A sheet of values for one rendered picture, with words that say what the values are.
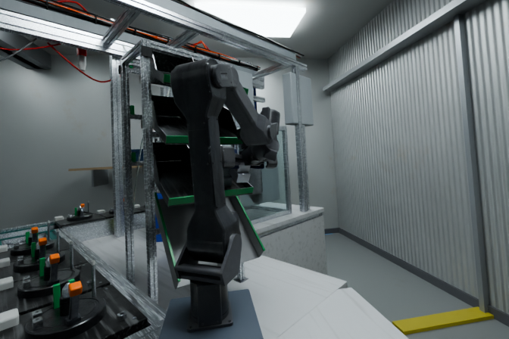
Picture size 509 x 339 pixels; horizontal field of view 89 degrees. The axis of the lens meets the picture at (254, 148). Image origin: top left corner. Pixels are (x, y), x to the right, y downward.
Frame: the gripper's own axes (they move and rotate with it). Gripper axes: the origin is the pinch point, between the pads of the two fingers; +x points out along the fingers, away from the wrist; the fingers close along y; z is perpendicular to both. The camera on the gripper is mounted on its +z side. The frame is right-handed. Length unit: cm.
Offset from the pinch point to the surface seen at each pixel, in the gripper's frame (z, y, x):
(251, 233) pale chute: -21.3, -5.5, 9.7
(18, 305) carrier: -30, 54, 23
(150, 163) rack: 1.1, 25.8, 6.5
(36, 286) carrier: -27, 51, 27
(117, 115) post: 61, 32, 100
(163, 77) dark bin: 20.0, 24.8, -8.9
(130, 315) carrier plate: -34.8, 30.7, 2.3
